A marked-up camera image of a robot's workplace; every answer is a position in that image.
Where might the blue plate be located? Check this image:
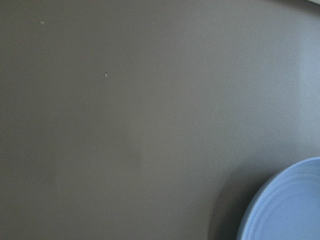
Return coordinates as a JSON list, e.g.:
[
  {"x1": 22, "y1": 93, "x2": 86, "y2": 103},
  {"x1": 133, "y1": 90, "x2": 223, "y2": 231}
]
[{"x1": 237, "y1": 157, "x2": 320, "y2": 240}]

